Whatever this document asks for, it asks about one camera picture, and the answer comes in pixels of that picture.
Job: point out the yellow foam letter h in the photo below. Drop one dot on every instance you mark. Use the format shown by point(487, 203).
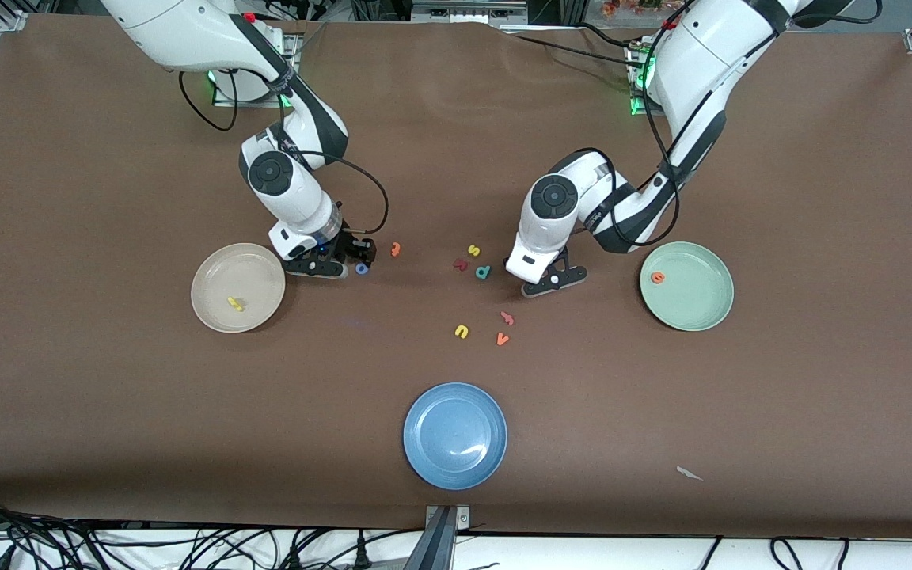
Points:
point(235, 303)

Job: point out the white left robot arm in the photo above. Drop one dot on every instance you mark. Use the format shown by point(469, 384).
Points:
point(701, 55)

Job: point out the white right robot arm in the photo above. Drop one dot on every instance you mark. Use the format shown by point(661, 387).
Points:
point(187, 32)

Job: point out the teal foam letter p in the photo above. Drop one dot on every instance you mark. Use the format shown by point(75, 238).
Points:
point(482, 272)

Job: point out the beige plate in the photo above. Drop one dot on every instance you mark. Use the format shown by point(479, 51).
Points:
point(238, 273)

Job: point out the brown paper table cover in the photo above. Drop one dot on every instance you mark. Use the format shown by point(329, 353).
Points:
point(456, 158)

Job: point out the green plate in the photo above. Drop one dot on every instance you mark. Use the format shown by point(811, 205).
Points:
point(693, 297)

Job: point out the blue plate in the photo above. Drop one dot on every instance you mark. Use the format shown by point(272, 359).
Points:
point(455, 435)

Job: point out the white paper scrap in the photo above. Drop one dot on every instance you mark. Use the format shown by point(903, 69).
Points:
point(689, 473)

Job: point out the grey power strip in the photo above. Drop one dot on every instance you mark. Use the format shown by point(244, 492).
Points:
point(464, 12)

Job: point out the black power plug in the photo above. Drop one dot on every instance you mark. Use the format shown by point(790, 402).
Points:
point(362, 556)
point(295, 560)

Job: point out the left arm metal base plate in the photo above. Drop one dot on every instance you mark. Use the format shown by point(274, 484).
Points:
point(636, 111)

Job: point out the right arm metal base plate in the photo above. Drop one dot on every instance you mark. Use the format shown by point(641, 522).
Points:
point(222, 101)

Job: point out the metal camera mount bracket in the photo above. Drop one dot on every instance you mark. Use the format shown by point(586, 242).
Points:
point(440, 530)

